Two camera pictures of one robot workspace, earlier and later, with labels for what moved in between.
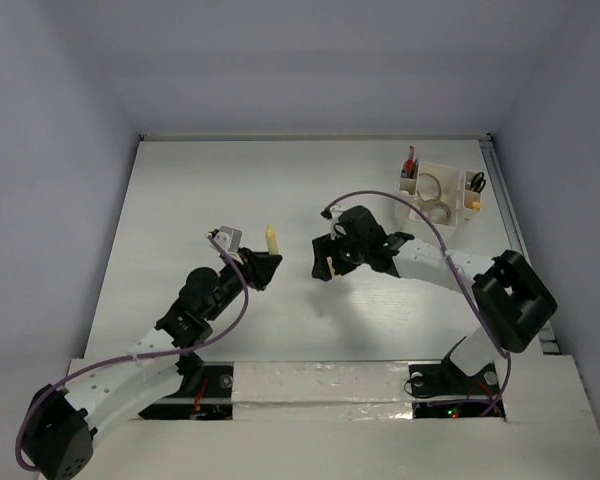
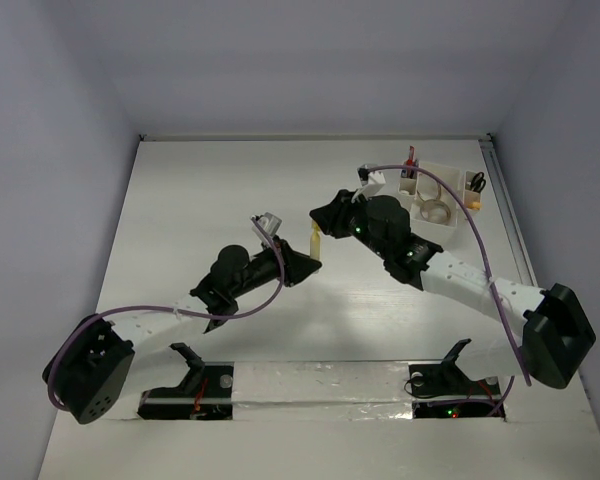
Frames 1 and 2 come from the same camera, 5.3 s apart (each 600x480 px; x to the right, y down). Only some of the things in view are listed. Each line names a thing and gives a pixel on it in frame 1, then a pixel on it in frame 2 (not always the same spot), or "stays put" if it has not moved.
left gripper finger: x=262 y=268 -> x=301 y=267
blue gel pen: x=414 y=169 stays put
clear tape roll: x=436 y=211 stays put
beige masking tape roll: x=428 y=187 stays put
